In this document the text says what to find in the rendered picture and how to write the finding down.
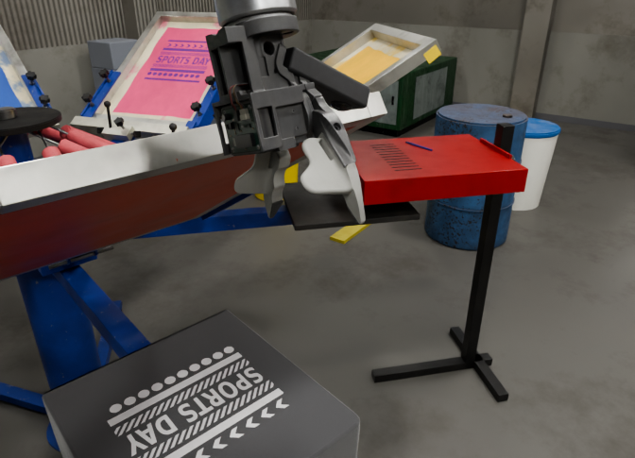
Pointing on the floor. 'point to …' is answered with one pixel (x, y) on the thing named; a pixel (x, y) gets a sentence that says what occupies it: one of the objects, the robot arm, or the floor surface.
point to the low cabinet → (413, 95)
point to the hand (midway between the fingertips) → (317, 220)
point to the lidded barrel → (536, 161)
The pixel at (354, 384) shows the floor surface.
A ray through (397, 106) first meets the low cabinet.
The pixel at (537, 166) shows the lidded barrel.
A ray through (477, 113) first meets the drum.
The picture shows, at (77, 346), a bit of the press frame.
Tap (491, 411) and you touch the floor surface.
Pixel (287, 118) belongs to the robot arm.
